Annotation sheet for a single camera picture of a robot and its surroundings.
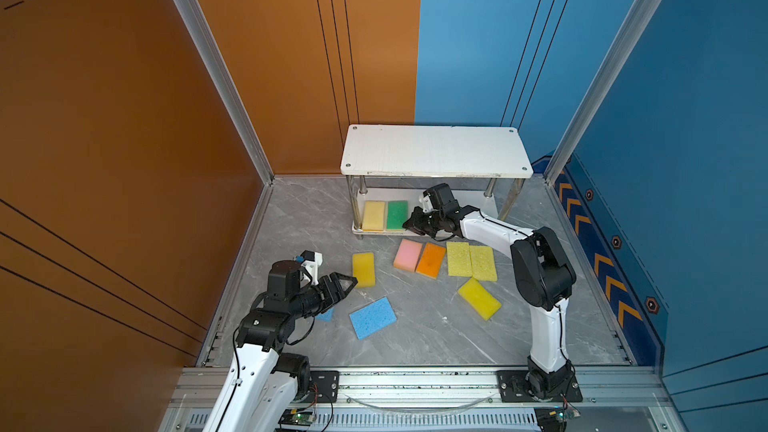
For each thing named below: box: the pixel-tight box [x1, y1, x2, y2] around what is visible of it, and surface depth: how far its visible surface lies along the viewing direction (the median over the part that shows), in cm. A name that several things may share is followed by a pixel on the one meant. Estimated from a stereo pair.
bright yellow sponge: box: [457, 277, 502, 321], surface depth 89 cm
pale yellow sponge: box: [362, 200, 385, 231], surface depth 99 cm
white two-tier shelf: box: [340, 125, 534, 240], surface depth 83 cm
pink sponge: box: [393, 238, 423, 273], surface depth 97 cm
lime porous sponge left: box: [446, 241, 472, 277], surface depth 96 cm
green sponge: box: [386, 200, 409, 230], surface depth 99 cm
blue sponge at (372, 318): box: [349, 297, 398, 340], surface depth 85 cm
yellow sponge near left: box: [352, 252, 376, 288], surface depth 94 cm
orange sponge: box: [416, 243, 446, 279], surface depth 97 cm
